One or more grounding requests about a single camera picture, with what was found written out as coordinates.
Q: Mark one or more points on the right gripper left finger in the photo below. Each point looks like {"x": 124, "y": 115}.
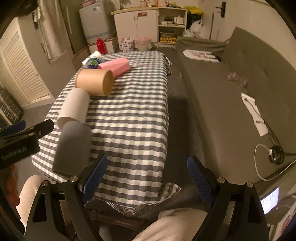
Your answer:
{"x": 46, "y": 221}

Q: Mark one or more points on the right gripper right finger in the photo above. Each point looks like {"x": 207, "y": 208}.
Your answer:
{"x": 248, "y": 221}

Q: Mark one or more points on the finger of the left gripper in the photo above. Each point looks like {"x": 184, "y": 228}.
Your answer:
{"x": 41, "y": 129}
{"x": 15, "y": 128}

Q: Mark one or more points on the grey plastic cup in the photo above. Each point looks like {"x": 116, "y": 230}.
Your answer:
{"x": 73, "y": 149}

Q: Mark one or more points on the white paper cup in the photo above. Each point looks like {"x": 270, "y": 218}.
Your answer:
{"x": 74, "y": 108}

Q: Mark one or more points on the brown kraft paper cup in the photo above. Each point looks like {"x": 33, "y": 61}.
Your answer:
{"x": 96, "y": 82}

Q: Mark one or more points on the white blue printed cup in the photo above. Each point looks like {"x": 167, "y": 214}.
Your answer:
{"x": 93, "y": 60}

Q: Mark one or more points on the pink cup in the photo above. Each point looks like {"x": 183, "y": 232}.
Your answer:
{"x": 117, "y": 66}

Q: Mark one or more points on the lit laptop screen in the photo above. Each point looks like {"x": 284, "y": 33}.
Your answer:
{"x": 270, "y": 201}

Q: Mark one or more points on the white louvered door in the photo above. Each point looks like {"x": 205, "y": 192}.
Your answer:
{"x": 19, "y": 75}

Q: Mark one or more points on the grey white checkered tablecloth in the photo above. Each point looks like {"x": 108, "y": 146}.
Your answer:
{"x": 131, "y": 128}

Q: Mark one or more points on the cardboard box under fridge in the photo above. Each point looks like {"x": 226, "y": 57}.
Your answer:
{"x": 111, "y": 45}

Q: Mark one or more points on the white paper on sofa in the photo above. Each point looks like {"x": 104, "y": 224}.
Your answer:
{"x": 255, "y": 113}

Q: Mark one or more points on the white hanging towel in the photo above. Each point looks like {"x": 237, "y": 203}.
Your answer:
{"x": 49, "y": 17}

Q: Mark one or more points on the grey sofa bed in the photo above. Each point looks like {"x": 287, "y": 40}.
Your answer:
{"x": 231, "y": 143}

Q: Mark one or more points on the printed package on floor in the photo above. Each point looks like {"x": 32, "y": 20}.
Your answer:
{"x": 127, "y": 44}

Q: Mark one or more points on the white small fridge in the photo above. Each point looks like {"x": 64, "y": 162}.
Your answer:
{"x": 97, "y": 21}

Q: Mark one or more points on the pink white bucket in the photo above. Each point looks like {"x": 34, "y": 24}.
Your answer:
{"x": 143, "y": 44}

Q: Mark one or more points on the white kitchen cabinet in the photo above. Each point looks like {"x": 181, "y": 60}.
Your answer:
{"x": 137, "y": 23}

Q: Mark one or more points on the printed booklet on sofa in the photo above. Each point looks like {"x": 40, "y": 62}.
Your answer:
{"x": 200, "y": 56}

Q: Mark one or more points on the open white shelf unit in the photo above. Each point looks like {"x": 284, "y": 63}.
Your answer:
{"x": 172, "y": 23}

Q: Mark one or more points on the white plastic bag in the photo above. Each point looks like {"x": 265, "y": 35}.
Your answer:
{"x": 197, "y": 30}

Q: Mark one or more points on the yellow bag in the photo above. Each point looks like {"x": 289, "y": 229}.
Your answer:
{"x": 194, "y": 13}

